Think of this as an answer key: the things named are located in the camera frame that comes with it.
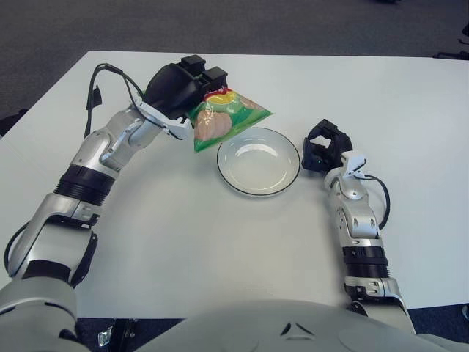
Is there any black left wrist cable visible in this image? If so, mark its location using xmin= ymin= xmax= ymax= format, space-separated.
xmin=84 ymin=62 xmax=147 ymax=139

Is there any grey robot torso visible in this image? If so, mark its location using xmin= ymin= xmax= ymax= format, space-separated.
xmin=135 ymin=298 xmax=469 ymax=352

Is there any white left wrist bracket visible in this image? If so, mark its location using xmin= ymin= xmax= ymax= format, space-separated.
xmin=131 ymin=98 xmax=193 ymax=140

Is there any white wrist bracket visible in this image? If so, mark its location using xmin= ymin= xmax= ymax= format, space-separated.
xmin=340 ymin=153 xmax=367 ymax=179
xmin=131 ymin=98 xmax=193 ymax=140

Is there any green snack chip bag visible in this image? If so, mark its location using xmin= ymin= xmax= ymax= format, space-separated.
xmin=186 ymin=87 xmax=275 ymax=154

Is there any black office chair base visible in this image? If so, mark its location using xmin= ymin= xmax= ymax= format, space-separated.
xmin=432 ymin=36 xmax=469 ymax=62

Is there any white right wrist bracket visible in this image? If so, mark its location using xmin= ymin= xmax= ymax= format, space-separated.
xmin=340 ymin=153 xmax=367 ymax=179

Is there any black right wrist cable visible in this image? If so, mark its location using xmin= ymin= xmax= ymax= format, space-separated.
xmin=364 ymin=175 xmax=390 ymax=230

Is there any black metal frame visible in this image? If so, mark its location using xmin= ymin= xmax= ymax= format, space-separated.
xmin=109 ymin=318 xmax=184 ymax=352

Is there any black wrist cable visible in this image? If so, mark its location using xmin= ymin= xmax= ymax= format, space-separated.
xmin=84 ymin=62 xmax=147 ymax=139
xmin=364 ymin=175 xmax=390 ymax=230

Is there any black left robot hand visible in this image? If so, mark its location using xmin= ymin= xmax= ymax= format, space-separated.
xmin=144 ymin=54 xmax=229 ymax=120

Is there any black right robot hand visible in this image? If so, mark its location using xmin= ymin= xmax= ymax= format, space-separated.
xmin=302 ymin=119 xmax=355 ymax=173

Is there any black left elbow cable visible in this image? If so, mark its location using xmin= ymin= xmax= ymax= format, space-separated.
xmin=3 ymin=223 xmax=30 ymax=274

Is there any white plate black rim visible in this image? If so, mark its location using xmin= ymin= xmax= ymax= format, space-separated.
xmin=215 ymin=127 xmax=301 ymax=199

